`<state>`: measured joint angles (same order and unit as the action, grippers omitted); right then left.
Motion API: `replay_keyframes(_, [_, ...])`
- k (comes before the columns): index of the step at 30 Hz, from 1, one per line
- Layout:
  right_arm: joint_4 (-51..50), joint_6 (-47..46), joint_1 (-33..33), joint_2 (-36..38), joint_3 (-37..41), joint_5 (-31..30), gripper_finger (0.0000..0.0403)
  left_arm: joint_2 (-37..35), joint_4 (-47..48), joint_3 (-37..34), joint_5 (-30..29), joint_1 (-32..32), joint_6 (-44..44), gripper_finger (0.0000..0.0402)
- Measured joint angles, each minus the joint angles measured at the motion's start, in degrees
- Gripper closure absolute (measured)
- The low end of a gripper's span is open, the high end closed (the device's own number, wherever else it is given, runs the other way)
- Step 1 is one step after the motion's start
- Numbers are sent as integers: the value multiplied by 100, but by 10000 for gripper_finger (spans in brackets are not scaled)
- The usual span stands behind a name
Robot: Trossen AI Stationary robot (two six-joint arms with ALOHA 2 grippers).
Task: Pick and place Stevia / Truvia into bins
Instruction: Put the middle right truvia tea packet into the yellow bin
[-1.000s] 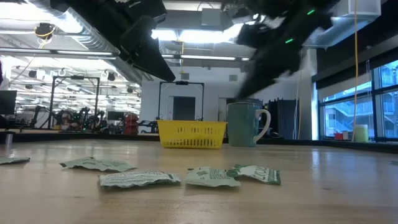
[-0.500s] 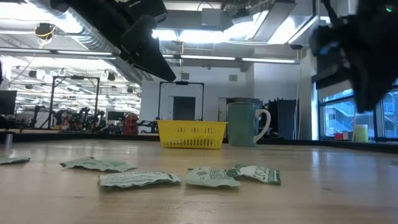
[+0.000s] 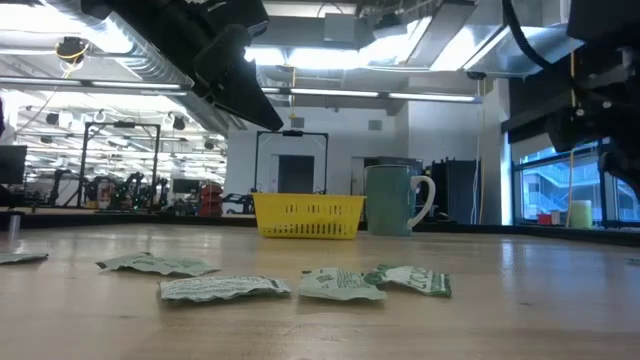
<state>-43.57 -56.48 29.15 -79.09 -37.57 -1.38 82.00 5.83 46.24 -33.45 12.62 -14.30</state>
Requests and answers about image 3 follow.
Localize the black cabinet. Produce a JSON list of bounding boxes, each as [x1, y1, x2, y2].
[[429, 157, 482, 225]]

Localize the green ceramic mug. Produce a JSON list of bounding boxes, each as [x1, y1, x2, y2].
[[363, 164, 437, 237]]

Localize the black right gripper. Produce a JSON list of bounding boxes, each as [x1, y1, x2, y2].
[[545, 59, 640, 201]]

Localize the background robot workstation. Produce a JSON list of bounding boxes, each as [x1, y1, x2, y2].
[[47, 169, 174, 211]]

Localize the green truvia sweetener packet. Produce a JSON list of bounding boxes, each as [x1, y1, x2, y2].
[[95, 252, 221, 278], [0, 251, 50, 266], [363, 263, 453, 299], [159, 274, 292, 304], [298, 268, 389, 302]]

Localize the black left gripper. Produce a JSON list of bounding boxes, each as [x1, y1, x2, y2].
[[149, 4, 285, 133]]

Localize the ceiling cable reel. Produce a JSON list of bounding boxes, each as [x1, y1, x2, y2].
[[53, 35, 92, 66]]

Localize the black computer monitor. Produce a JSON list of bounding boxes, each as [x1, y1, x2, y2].
[[0, 144, 29, 186]]

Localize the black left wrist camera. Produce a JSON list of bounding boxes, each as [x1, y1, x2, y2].
[[199, 0, 271, 39]]

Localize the ceiling light strip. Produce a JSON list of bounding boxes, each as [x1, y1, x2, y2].
[[0, 77, 189, 96], [259, 87, 481, 104]]

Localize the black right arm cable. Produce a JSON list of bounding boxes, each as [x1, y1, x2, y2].
[[501, 0, 564, 76]]

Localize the silver ceiling duct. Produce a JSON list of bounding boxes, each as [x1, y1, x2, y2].
[[44, 0, 251, 136]]

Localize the red tool bins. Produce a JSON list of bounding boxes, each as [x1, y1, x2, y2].
[[198, 182, 225, 217]]

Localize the black gantry frame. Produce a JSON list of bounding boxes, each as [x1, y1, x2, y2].
[[77, 121, 162, 209], [253, 130, 330, 196]]

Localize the yellow hanging cable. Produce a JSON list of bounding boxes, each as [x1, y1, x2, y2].
[[568, 49, 577, 229]]

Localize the grey ceiling box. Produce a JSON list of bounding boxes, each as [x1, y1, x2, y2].
[[323, 12, 357, 44]]

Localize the pale green cup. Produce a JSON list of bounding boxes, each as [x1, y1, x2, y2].
[[569, 199, 594, 230]]

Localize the dark door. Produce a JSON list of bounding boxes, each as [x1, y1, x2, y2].
[[277, 154, 316, 195]]

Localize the yellow plastic basket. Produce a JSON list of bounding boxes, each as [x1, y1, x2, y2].
[[251, 192, 367, 240]]

